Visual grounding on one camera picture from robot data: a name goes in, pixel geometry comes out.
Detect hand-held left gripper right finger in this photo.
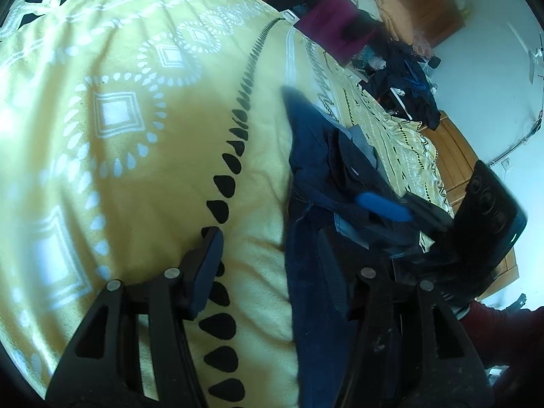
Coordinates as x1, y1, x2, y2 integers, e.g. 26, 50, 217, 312
319, 229, 496, 408

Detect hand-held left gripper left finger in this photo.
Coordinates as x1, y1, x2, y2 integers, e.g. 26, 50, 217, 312
45, 226, 224, 408

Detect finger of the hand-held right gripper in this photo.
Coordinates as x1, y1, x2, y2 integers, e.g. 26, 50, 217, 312
370, 222, 426, 256
357, 192, 453, 231

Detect dark blue denim pants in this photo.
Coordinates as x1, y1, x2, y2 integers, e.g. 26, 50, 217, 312
280, 85, 430, 408

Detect person's right forearm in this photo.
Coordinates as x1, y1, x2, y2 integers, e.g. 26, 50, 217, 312
457, 300, 544, 368

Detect pile of dark clothes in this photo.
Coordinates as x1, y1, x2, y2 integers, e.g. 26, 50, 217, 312
348, 38, 443, 130

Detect yellow patterned blanket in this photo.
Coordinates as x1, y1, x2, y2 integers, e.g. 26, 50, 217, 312
0, 0, 451, 408

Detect white ceiling fixture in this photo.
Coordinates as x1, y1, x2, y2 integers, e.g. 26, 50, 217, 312
508, 21, 544, 86

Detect maroon garment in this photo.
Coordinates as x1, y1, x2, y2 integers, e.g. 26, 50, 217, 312
293, 0, 379, 62

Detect wooden wardrobe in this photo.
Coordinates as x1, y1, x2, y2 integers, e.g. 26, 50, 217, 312
399, 0, 466, 52

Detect orange blanket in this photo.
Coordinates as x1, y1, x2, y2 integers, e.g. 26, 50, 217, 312
365, 0, 426, 39

